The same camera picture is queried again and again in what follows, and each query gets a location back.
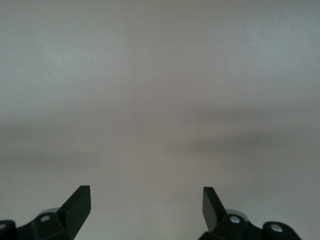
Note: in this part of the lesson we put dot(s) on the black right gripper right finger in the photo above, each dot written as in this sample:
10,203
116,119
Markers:
215,215

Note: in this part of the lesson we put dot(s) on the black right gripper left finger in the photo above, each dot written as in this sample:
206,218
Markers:
72,212

